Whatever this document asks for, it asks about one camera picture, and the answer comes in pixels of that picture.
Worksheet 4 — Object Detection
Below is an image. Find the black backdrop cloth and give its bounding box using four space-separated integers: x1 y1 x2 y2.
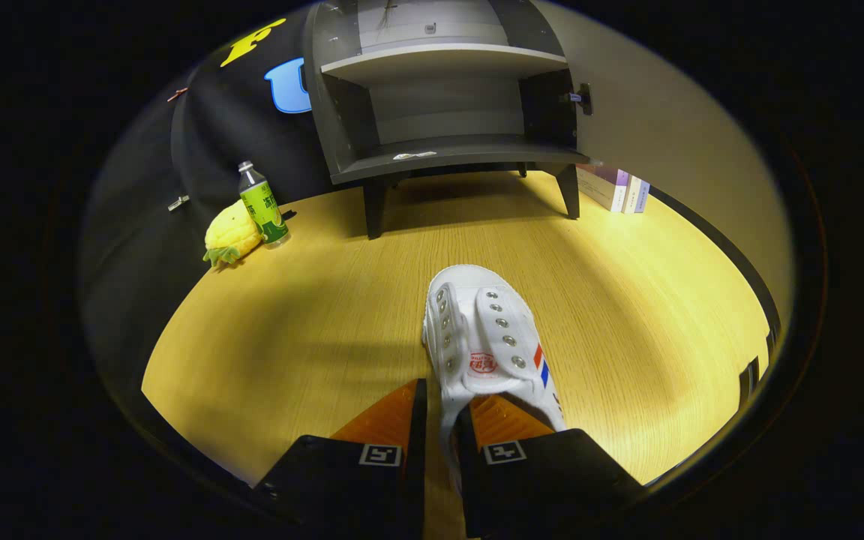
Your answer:
79 7 343 391

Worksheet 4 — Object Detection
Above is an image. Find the green label drink bottle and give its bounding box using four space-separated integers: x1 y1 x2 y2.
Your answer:
237 160 290 249

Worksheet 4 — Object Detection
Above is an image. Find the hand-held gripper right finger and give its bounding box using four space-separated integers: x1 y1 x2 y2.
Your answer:
453 394 647 540

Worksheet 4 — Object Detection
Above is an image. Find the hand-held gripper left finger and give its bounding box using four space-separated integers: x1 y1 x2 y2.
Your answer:
252 379 429 540

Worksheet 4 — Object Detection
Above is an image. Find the grey shoe cabinet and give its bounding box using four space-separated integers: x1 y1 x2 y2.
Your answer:
303 0 594 241

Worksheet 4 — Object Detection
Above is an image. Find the white canvas shoe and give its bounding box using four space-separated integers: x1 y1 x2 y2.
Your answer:
422 264 568 496

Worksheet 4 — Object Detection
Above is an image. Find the yellow pineapple plush toy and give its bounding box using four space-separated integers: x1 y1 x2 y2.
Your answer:
202 199 264 269

